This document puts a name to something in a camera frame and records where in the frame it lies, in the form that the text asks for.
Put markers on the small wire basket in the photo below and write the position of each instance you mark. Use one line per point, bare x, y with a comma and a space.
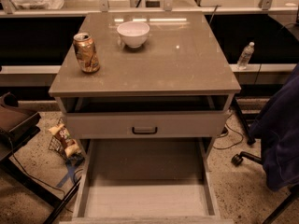
55, 144

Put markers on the snack chip bag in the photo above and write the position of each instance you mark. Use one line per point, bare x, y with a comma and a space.
68, 144

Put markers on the middle drawer with black handle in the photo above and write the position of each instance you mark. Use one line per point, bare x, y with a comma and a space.
145, 124

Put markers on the office chair with dark cloth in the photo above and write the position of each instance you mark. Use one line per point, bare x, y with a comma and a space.
277, 126

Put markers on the open bottom drawer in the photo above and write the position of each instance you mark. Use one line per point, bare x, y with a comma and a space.
146, 181

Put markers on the grey drawer cabinet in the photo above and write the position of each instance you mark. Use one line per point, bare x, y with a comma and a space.
179, 68

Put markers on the white ceramic bowl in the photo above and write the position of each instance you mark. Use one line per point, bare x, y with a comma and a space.
133, 33

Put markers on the dented gold soda can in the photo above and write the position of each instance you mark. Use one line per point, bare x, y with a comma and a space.
86, 52

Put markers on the dark brown tray stand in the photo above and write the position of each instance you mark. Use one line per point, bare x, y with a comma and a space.
17, 127

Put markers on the clear plastic water bottle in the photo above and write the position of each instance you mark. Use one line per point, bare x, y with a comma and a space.
245, 56

